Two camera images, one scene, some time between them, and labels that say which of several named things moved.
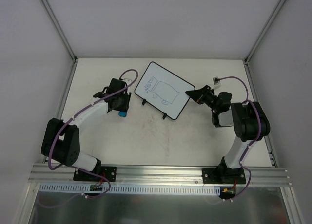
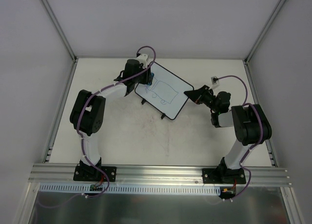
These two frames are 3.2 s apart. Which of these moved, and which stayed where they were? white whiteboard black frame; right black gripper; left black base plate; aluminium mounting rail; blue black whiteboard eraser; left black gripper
Moved: blue black whiteboard eraser; left black gripper
Stayed: aluminium mounting rail; right black gripper; white whiteboard black frame; left black base plate
